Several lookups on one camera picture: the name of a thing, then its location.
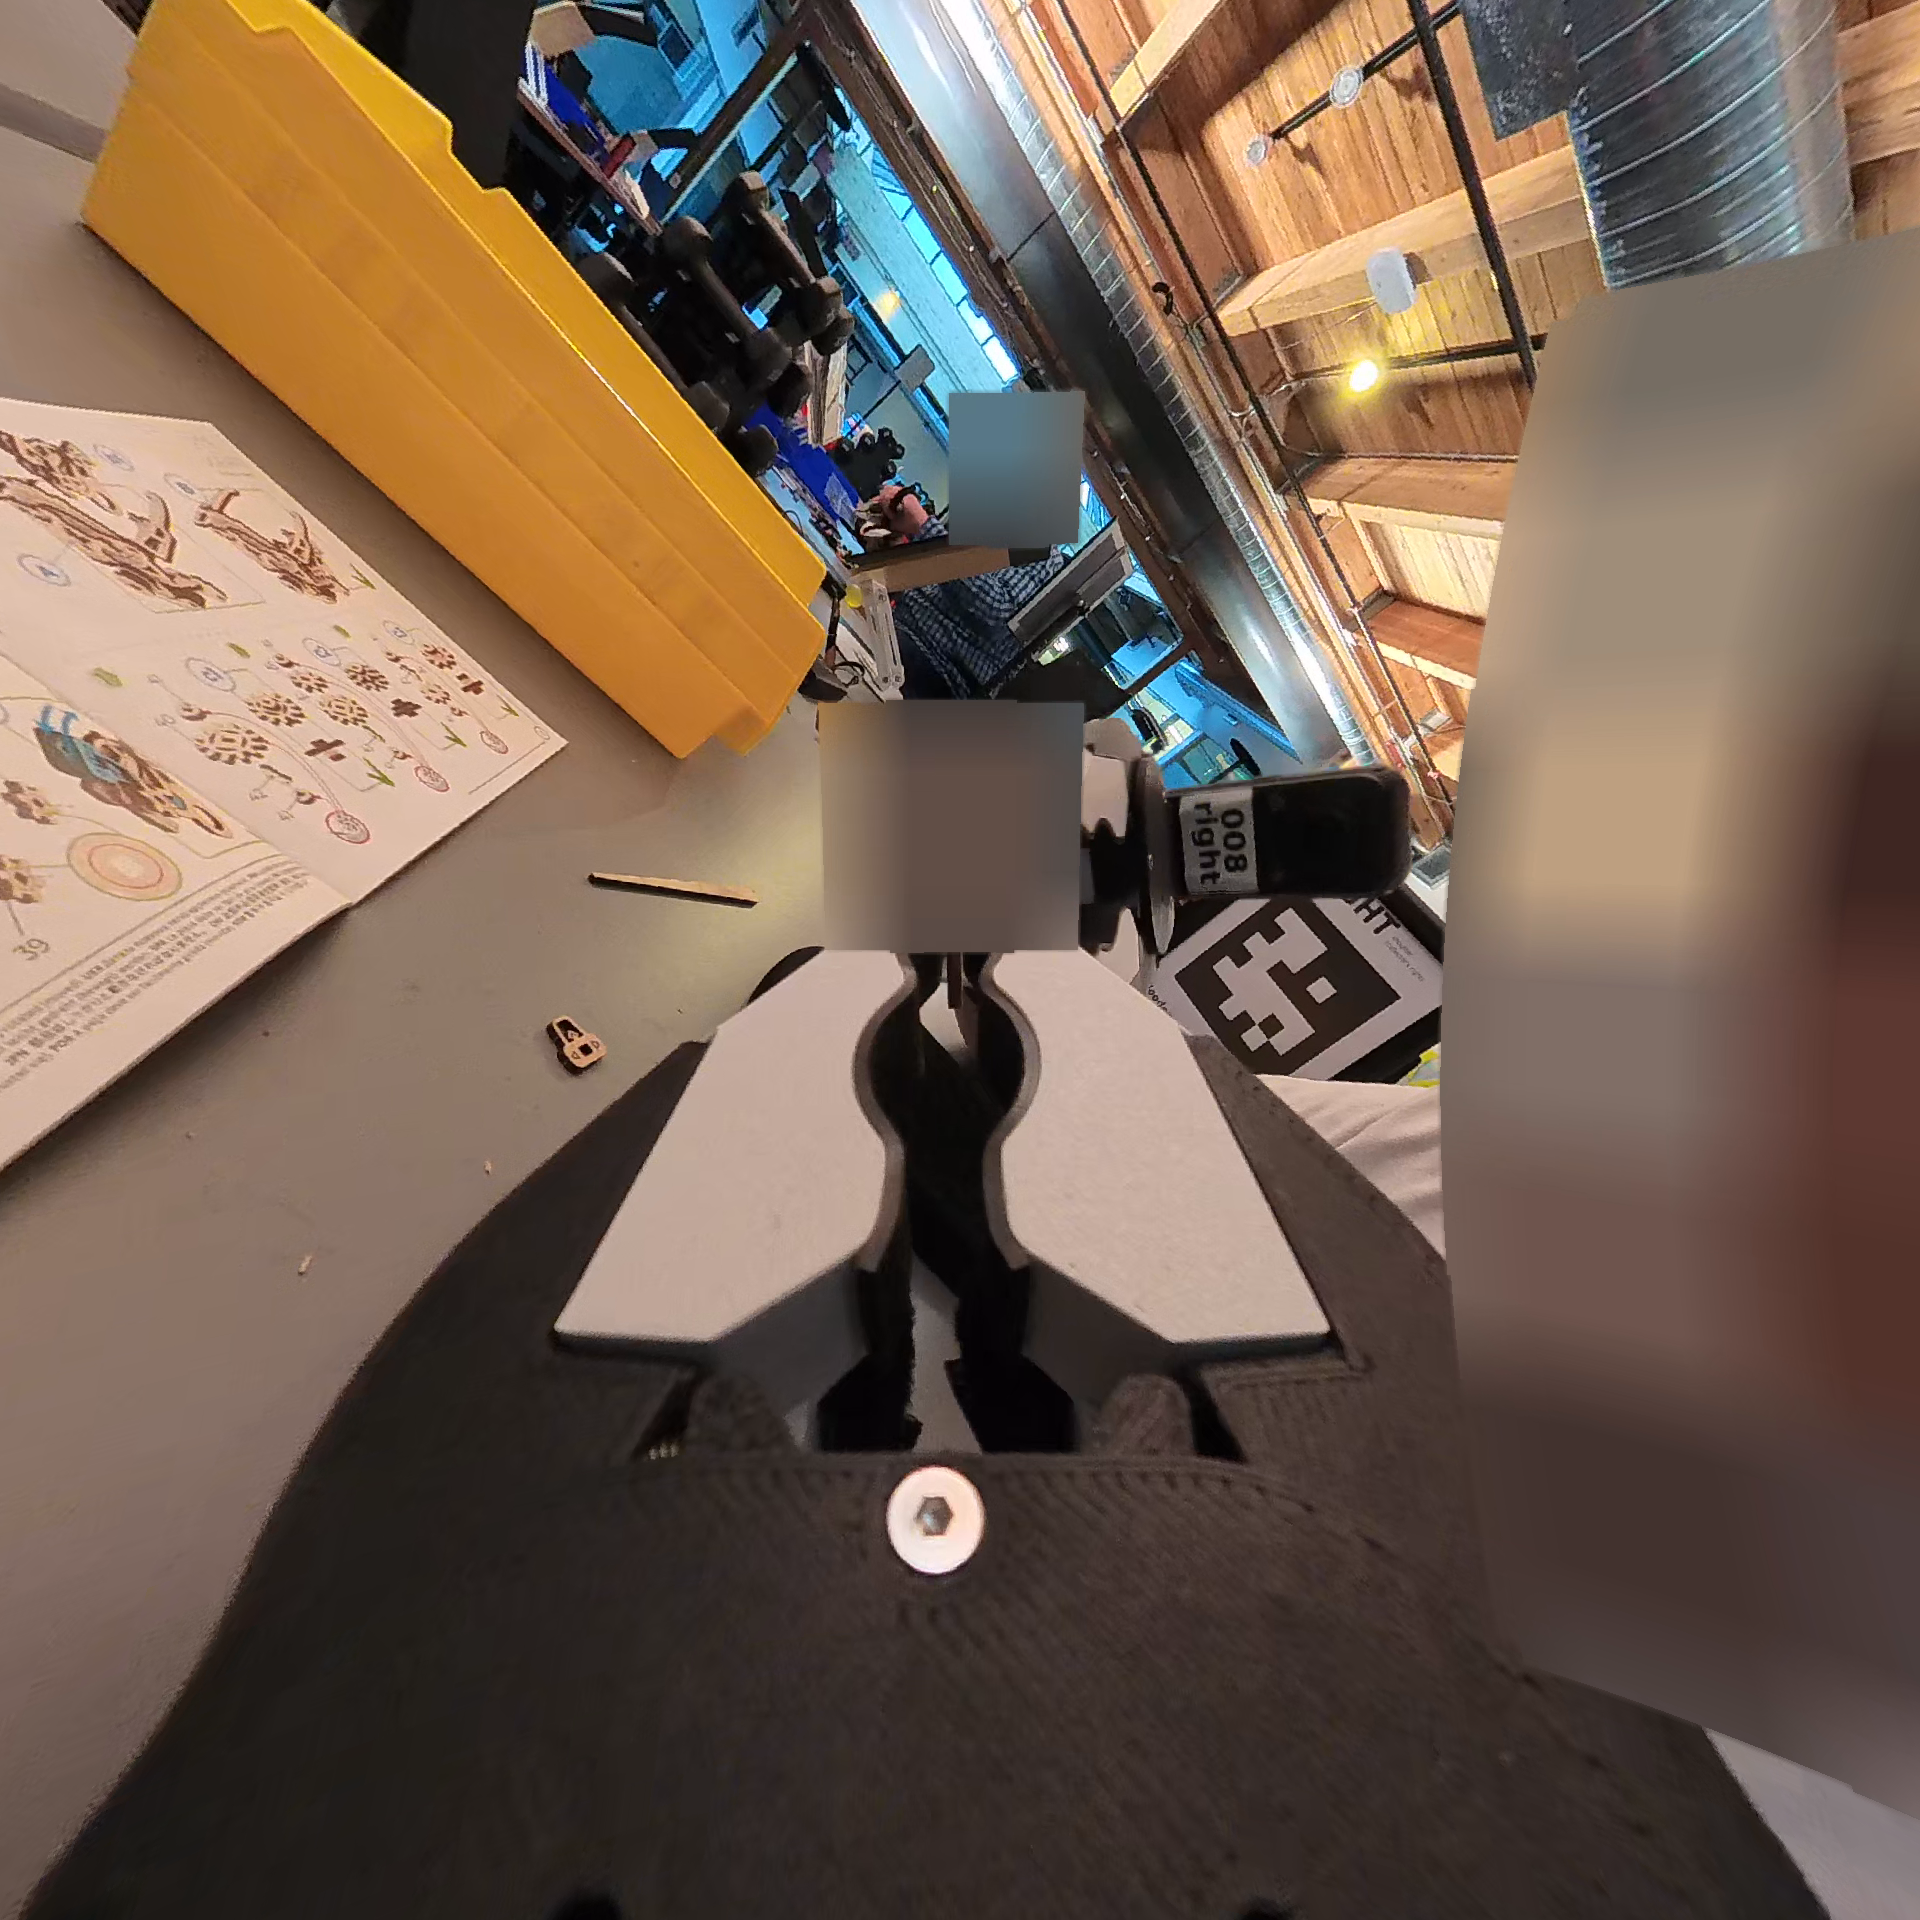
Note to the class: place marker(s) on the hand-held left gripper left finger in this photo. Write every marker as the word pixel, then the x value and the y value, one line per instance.
pixel 751 1171

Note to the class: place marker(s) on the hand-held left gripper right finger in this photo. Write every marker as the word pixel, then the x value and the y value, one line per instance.
pixel 1154 1186

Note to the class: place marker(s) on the brown wooden model part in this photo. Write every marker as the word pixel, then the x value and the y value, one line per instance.
pixel 954 1004

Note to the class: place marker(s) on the small wooden model piece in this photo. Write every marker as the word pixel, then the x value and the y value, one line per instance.
pixel 579 1046

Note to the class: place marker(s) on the thin wooden stick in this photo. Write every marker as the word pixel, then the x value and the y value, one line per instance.
pixel 674 887

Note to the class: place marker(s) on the computer monitor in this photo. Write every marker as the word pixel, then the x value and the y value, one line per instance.
pixel 1072 579

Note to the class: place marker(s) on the round ceiling lamp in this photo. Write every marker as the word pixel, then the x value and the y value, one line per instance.
pixel 1360 375

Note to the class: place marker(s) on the illustrated instruction booklet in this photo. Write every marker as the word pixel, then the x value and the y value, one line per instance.
pixel 180 720

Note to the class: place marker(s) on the rack of black dumbbells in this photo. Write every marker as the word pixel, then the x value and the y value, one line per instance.
pixel 735 284

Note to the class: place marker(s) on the yellow plastic bin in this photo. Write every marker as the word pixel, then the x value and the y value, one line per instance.
pixel 451 331

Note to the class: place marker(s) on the long silver ventilation duct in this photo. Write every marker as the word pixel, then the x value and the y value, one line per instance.
pixel 1184 451

